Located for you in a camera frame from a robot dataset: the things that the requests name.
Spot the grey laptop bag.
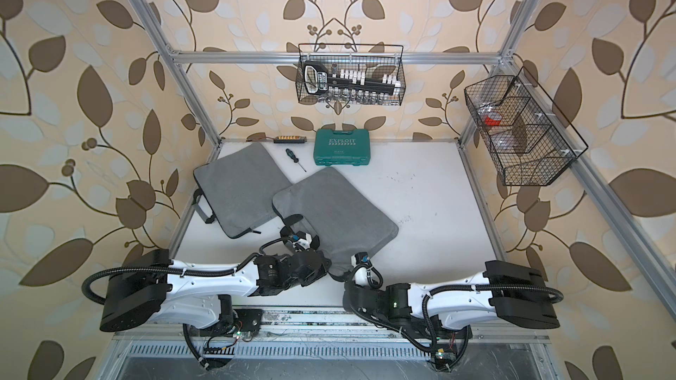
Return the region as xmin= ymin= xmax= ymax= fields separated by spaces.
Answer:
xmin=192 ymin=142 xmax=292 ymax=239
xmin=272 ymin=167 xmax=399 ymax=281

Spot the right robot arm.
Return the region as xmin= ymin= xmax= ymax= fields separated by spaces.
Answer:
xmin=343 ymin=260 xmax=563 ymax=331

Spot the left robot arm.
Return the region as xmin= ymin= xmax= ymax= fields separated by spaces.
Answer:
xmin=81 ymin=234 xmax=332 ymax=334

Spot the small circuit board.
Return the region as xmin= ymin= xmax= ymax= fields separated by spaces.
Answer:
xmin=430 ymin=346 xmax=457 ymax=372

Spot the green black screwdriver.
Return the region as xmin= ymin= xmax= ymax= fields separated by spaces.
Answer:
xmin=285 ymin=149 xmax=306 ymax=172

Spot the green tool case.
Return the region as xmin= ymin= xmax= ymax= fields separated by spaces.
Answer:
xmin=313 ymin=129 xmax=371 ymax=166

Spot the black screwdriver bit holder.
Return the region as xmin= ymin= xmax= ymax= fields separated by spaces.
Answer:
xmin=273 ymin=135 xmax=307 ymax=144

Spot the red item in basket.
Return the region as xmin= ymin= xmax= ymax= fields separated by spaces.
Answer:
xmin=482 ymin=110 xmax=503 ymax=128

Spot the aluminium frame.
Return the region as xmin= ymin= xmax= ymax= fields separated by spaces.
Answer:
xmin=130 ymin=0 xmax=675 ymax=379

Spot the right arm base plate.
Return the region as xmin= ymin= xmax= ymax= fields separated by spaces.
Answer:
xmin=401 ymin=319 xmax=474 ymax=341

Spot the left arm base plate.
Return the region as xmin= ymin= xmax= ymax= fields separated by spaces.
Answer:
xmin=229 ymin=308 xmax=264 ymax=342

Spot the white slotted cable duct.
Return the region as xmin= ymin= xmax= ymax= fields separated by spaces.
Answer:
xmin=129 ymin=341 xmax=429 ymax=362

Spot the black socket rail set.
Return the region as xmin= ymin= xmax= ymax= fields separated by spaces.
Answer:
xmin=296 ymin=61 xmax=406 ymax=98

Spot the back wire basket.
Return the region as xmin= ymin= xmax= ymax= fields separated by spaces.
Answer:
xmin=295 ymin=42 xmax=407 ymax=107

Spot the wire basket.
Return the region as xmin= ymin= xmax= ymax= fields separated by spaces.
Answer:
xmin=295 ymin=42 xmax=407 ymax=107
xmin=464 ymin=68 xmax=589 ymax=186

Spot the right wire basket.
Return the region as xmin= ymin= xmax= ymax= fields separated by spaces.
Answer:
xmin=464 ymin=68 xmax=589 ymax=186

